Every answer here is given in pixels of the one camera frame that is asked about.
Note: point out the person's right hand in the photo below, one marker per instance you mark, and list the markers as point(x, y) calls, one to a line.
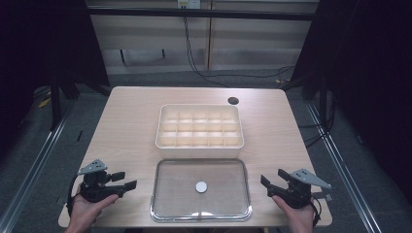
point(299, 218)

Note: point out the metal floor rail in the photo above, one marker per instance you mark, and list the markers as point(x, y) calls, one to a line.
point(343, 168)
point(35, 168)

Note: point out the round black table grommet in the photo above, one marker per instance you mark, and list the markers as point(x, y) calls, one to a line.
point(233, 100)

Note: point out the clear lid with white knob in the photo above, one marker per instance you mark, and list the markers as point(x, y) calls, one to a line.
point(200, 191)

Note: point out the black curtain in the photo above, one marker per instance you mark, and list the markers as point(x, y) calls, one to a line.
point(372, 81)
point(42, 48)

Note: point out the black metal stand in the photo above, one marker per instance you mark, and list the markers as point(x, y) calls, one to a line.
point(55, 103)
point(323, 100)

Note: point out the black horizontal bar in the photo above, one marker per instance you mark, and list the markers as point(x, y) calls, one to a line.
point(200, 13)

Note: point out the person's left hand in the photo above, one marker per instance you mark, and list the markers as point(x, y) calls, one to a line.
point(85, 212)

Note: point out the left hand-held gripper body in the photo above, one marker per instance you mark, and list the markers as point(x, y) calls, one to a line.
point(94, 191)

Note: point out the white divided storage box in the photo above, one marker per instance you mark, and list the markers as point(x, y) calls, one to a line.
point(199, 129)

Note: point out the yellow floor strip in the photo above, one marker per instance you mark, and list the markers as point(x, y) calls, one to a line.
point(44, 103)

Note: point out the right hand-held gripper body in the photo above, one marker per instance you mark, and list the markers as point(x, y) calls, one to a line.
point(299, 191)

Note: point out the small black floor stick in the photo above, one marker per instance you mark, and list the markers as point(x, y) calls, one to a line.
point(79, 136)

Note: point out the white wall outlet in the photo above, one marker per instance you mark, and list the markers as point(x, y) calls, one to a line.
point(188, 4)

